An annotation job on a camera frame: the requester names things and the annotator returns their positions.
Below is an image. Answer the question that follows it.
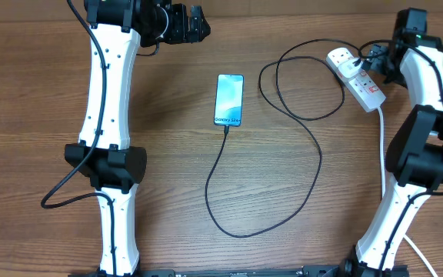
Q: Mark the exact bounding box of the black Galaxy smartphone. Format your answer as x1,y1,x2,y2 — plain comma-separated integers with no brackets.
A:
214,74,244,126

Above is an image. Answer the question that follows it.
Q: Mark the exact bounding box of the black USB charging cable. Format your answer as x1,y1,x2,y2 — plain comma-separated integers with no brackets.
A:
205,38,364,239

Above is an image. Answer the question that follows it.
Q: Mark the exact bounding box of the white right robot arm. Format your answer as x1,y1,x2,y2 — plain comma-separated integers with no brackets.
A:
326,8,443,276

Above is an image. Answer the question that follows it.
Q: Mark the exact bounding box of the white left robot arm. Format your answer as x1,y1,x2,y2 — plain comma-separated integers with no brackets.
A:
65,0,211,276

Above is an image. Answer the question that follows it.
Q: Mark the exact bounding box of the white charger adapter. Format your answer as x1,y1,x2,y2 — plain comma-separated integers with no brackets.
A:
338,58,363,79

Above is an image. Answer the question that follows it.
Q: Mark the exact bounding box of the white power strip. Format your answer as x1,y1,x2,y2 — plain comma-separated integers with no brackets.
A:
326,48,386,112

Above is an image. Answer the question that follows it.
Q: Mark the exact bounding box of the white power strip cord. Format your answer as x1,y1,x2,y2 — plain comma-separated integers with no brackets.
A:
376,106,440,277

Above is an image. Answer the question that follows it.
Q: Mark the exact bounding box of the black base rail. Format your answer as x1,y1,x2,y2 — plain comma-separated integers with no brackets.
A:
67,265,411,277

